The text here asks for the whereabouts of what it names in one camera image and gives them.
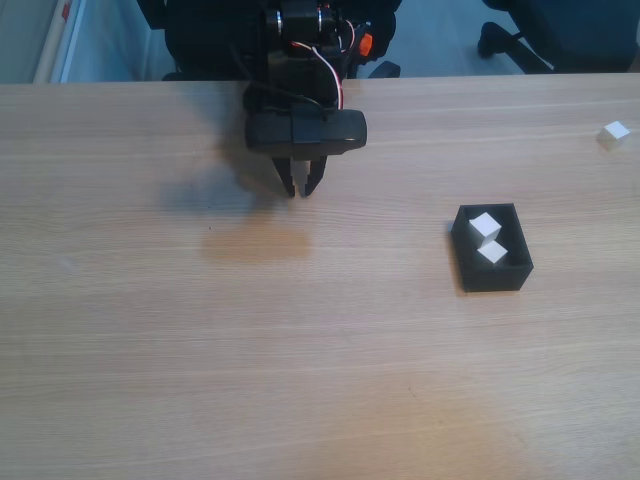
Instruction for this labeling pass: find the white cube block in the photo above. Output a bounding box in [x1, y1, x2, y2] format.
[595, 120, 633, 152]
[468, 212, 503, 242]
[477, 241, 509, 265]

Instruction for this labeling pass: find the black open box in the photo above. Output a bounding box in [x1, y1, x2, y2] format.
[451, 202, 535, 294]

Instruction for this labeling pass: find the black clamp with orange trigger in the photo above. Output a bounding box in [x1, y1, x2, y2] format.
[343, 19, 376, 81]

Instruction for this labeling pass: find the white panel with red label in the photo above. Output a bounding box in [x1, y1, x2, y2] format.
[32, 0, 85, 84]

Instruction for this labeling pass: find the dark blue office chair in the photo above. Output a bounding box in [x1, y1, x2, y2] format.
[476, 0, 640, 75]

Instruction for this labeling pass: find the black camera cable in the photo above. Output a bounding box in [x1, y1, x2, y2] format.
[230, 42, 337, 124]

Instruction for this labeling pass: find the red white servo wire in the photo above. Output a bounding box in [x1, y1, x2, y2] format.
[338, 18, 358, 52]
[291, 41, 348, 111]

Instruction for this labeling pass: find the black oval camera box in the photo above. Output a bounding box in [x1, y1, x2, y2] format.
[244, 108, 368, 155]

